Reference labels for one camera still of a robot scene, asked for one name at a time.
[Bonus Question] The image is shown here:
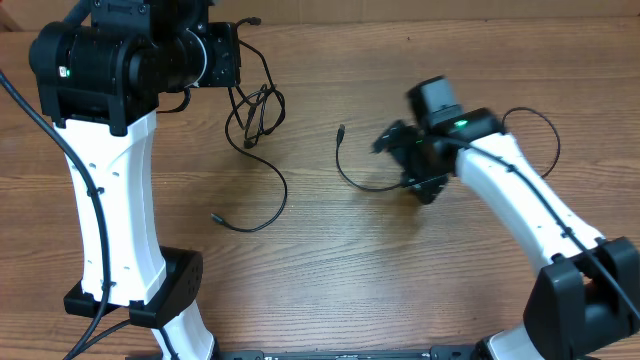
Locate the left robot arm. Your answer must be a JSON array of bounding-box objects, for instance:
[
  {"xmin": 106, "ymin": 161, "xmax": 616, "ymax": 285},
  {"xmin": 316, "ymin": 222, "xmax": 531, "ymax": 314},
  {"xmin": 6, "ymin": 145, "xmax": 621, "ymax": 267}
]
[{"xmin": 29, "ymin": 0, "xmax": 240, "ymax": 359}]

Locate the short black usb cable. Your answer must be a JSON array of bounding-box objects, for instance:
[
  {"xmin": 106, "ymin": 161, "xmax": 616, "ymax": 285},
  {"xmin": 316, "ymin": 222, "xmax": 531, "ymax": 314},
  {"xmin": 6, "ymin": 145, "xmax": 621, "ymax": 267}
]
[{"xmin": 334, "ymin": 106, "xmax": 562, "ymax": 193}]

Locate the long black usb cable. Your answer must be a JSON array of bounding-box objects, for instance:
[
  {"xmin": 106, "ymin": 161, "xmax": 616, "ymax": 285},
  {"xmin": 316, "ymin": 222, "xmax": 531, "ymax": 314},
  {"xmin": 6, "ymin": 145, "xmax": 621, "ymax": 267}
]
[{"xmin": 210, "ymin": 16, "xmax": 289, "ymax": 234}]

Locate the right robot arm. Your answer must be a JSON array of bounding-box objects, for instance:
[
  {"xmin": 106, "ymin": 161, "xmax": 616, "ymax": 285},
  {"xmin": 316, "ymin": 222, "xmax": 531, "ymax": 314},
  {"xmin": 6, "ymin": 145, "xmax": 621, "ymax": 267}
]
[{"xmin": 373, "ymin": 76, "xmax": 639, "ymax": 359}]

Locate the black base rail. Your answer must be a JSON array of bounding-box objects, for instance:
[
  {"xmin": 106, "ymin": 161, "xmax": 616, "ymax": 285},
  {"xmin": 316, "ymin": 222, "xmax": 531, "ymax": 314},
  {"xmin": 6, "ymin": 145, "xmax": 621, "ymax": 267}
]
[{"xmin": 214, "ymin": 345, "xmax": 482, "ymax": 360}]

